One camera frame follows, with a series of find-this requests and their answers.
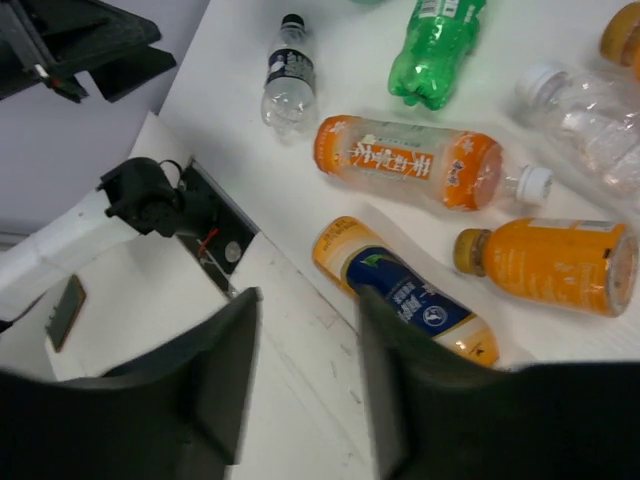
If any clear bottle black cap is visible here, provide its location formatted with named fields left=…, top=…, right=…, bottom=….
left=261, top=13, right=318, bottom=139

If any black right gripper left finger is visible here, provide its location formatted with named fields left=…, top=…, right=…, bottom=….
left=1, top=287, right=261, bottom=479

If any orange juice bottle brown cap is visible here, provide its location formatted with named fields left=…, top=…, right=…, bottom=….
left=453, top=218, right=639, bottom=318

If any clear bottle white cap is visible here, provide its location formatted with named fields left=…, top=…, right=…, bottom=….
left=515, top=62, right=639, bottom=199

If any small dark phone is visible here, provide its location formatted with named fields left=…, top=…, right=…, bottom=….
left=46, top=275, right=87, bottom=352

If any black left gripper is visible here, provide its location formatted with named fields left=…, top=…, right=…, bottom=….
left=1, top=1, right=176, bottom=103

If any blue label orange bottle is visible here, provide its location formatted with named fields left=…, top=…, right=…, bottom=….
left=312, top=216, right=500, bottom=367

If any orange label white cap bottle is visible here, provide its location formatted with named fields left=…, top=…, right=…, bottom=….
left=313, top=115, right=552, bottom=212

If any green plastic soda bottle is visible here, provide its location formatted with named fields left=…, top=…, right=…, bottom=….
left=387, top=0, right=486, bottom=111

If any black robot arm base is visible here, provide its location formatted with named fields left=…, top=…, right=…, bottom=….
left=97, top=157, right=258, bottom=298

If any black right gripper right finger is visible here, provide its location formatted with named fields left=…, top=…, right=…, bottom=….
left=359, top=288, right=639, bottom=479

